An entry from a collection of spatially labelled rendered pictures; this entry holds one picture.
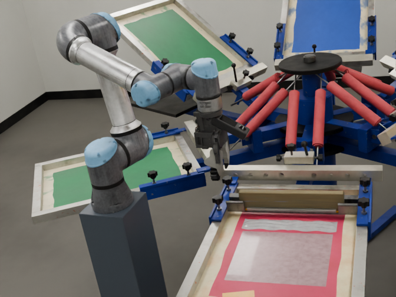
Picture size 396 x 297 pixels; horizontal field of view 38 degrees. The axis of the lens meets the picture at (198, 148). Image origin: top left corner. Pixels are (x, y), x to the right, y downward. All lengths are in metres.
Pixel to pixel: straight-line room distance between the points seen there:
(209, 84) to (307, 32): 2.16
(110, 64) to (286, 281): 0.90
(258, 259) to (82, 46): 0.95
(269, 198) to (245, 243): 0.22
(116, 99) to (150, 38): 1.61
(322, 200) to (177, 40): 1.72
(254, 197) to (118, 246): 0.58
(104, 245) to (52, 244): 2.26
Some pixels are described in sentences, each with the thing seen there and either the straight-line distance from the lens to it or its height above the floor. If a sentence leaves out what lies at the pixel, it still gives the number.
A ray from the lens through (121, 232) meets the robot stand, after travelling 2.01.
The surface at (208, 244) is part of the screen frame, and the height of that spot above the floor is 0.99.
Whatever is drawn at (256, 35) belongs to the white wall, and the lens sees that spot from 6.38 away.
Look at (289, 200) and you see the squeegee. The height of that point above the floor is 1.03.
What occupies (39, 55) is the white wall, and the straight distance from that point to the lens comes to 7.49.
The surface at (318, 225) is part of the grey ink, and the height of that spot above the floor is 0.96.
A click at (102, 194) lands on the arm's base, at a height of 1.27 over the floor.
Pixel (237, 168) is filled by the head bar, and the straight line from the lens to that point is 2.51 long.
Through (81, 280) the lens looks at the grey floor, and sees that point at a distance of 3.86.
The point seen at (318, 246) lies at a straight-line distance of 2.11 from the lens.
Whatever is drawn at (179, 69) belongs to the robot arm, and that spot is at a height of 1.69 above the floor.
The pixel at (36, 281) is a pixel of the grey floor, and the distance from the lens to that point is 3.99.
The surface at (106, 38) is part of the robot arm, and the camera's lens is 1.96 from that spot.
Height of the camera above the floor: 2.17
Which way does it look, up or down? 24 degrees down
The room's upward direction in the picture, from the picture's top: 9 degrees counter-clockwise
